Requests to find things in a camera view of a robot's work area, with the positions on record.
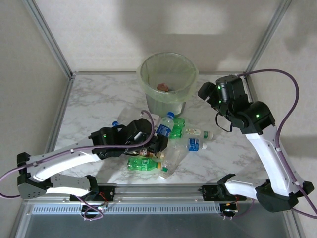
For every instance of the clear bottle blue cap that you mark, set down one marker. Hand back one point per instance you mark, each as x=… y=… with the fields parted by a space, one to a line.
x=115 y=123

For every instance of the aluminium frame post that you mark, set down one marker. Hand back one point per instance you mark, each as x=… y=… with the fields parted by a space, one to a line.
x=267 y=37
x=49 y=37

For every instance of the blue-capped clear bottle blue label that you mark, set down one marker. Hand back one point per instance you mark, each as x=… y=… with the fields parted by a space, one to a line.
x=163 y=130

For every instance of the large clear bottle green cap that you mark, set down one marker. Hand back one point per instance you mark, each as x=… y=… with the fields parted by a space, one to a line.
x=173 y=158

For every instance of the metal mesh bin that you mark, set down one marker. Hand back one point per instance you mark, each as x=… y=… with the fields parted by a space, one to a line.
x=158 y=109

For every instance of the brown tea bottle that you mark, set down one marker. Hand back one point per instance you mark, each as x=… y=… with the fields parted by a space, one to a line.
x=144 y=151

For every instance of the orange bottle red label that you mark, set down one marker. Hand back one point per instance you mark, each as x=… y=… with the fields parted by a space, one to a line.
x=163 y=86

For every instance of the white-capped clear bottle blue label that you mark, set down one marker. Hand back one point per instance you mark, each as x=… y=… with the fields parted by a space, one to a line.
x=194 y=145

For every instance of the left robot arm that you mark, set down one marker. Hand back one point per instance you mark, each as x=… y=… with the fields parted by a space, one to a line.
x=62 y=158

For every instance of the clear bottle white flower label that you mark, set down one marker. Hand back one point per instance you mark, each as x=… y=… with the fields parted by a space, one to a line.
x=195 y=132

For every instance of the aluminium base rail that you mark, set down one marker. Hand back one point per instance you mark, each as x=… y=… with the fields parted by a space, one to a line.
x=161 y=192

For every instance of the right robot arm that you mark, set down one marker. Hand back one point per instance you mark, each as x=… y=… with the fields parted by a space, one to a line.
x=270 y=153

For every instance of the pale green bin liner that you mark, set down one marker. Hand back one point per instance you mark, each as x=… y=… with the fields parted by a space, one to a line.
x=153 y=95

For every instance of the aluminium frame leg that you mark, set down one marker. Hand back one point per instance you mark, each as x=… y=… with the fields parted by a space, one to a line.
x=296 y=223
x=18 y=223

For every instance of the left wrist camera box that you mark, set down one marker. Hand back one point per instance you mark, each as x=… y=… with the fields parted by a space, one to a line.
x=153 y=119

